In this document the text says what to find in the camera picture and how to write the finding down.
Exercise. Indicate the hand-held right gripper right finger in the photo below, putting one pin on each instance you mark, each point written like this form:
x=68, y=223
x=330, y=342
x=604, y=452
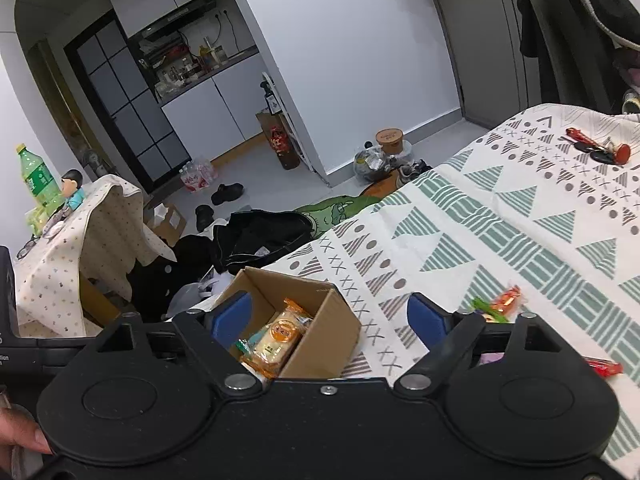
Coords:
x=427, y=317

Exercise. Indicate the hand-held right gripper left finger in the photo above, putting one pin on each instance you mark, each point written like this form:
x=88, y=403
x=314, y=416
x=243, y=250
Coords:
x=232, y=315

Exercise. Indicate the green snack packet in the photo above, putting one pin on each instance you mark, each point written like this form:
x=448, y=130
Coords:
x=242, y=348

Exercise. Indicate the orange snack packet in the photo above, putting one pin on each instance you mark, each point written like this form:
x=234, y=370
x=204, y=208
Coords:
x=280, y=335

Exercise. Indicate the lilac round snack packet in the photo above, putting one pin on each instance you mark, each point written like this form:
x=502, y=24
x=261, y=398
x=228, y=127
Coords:
x=490, y=358

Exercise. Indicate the green orange candy packet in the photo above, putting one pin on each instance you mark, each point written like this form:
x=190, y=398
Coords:
x=505, y=302

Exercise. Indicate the brown cardboard box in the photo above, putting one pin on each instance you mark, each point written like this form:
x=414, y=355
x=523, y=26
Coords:
x=330, y=330

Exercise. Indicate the red snack packet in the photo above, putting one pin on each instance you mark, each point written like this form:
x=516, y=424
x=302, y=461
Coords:
x=607, y=368

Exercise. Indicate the person's left hand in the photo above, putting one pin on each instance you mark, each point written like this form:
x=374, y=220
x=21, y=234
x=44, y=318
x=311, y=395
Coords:
x=22, y=427

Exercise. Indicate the black garment white stitching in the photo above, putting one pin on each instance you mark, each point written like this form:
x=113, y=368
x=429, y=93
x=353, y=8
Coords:
x=260, y=240

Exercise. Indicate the black clothes pile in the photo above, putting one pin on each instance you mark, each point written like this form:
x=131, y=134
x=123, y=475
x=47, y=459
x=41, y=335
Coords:
x=160, y=280

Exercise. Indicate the black shoe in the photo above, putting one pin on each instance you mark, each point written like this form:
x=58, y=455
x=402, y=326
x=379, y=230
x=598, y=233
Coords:
x=227, y=193
x=204, y=216

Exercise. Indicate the floral tablecloth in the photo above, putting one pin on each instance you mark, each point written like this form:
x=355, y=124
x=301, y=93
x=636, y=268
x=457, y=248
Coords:
x=75, y=260

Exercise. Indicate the small cardboard box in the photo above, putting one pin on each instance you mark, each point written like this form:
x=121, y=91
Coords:
x=167, y=222

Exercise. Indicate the patterned blanket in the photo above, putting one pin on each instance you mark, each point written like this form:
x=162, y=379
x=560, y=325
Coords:
x=500, y=220

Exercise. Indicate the green dinosaur rug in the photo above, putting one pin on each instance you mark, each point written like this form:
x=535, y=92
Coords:
x=335, y=210

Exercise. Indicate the pack of water bottles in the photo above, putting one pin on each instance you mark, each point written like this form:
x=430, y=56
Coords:
x=197, y=176

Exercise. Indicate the grey sneaker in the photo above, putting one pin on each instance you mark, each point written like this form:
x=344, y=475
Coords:
x=407, y=172

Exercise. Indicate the plastic bag of trash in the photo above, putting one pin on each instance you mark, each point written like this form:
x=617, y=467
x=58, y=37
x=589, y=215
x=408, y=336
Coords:
x=372, y=165

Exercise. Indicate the dark bottle red label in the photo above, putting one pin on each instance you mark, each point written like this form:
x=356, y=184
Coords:
x=286, y=150

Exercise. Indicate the cartoon figurine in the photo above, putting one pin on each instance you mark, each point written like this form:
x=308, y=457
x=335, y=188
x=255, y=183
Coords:
x=72, y=187

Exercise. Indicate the green soda bottle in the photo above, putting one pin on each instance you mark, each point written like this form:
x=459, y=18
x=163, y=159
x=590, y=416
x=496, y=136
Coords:
x=37, y=180

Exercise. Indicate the paper noodle cup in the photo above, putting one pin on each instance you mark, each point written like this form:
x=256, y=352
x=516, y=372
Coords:
x=390, y=141

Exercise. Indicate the white rack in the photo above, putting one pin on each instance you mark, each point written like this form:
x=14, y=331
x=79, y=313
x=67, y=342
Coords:
x=296, y=132

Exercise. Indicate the brown cardboard carton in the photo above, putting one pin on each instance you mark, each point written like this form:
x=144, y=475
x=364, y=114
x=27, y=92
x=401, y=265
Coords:
x=264, y=122

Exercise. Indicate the white kitchen base cabinet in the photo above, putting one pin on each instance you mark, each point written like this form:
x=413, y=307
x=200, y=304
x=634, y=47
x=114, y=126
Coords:
x=210, y=110

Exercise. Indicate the black spray bottle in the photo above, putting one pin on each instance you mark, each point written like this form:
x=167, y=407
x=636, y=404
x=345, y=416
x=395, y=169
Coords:
x=273, y=102

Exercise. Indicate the black framed glass door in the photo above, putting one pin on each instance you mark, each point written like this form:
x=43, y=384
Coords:
x=125, y=110

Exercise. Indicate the cluttered kitchen counter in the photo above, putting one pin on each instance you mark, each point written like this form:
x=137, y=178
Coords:
x=180, y=67

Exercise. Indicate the key bunch with red tag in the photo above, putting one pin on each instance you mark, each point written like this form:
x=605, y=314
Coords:
x=622, y=152

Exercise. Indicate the grey door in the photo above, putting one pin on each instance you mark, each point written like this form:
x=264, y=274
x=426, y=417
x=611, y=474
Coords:
x=480, y=35

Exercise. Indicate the black jacket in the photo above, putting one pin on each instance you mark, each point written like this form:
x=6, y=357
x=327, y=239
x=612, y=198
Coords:
x=575, y=20

